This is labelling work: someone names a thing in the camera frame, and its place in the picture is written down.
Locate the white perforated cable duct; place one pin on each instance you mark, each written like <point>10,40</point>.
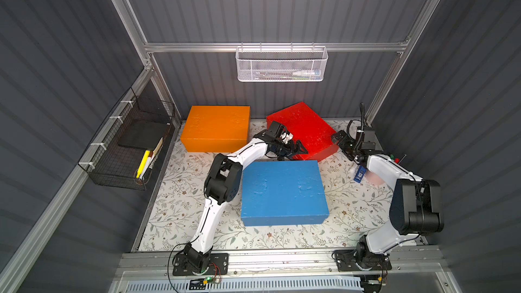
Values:
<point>328,283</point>

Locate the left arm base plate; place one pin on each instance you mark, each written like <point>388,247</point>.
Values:
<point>208,264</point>

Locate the white marker in mesh basket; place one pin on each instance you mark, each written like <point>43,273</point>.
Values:
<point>311,75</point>

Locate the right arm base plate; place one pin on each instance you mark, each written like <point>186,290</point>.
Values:
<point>351,260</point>

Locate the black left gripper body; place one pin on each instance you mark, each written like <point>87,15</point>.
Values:
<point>288,146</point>

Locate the orange shoebox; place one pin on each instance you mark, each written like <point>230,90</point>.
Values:
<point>216,129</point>

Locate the blue shoebox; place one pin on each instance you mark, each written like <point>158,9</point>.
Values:
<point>278,193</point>

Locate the black notebook in basket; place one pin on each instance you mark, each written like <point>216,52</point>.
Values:
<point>142,134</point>

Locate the black wire wall basket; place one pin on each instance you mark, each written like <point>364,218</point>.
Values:
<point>124,154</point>

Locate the white wire mesh basket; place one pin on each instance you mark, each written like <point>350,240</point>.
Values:
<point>277,63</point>

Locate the red shoebox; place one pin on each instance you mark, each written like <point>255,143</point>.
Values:
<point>309,128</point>

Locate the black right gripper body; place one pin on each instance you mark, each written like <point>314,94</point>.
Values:
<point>345,144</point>

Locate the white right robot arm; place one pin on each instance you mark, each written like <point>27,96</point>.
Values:
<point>415,210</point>

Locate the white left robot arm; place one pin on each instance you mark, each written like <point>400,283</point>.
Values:
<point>223,183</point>

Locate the yellow highlighter marker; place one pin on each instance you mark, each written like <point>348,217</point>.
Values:
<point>142,165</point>

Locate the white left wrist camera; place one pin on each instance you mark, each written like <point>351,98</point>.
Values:
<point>286,137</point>

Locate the pink pen cup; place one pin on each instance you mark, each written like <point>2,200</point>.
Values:
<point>376,177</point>

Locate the blue stapler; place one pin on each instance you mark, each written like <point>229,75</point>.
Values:
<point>359,174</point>

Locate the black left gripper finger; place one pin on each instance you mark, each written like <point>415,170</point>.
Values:
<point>286,156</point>
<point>297,148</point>

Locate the floral patterned table mat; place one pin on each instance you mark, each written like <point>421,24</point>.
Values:
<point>355,209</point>

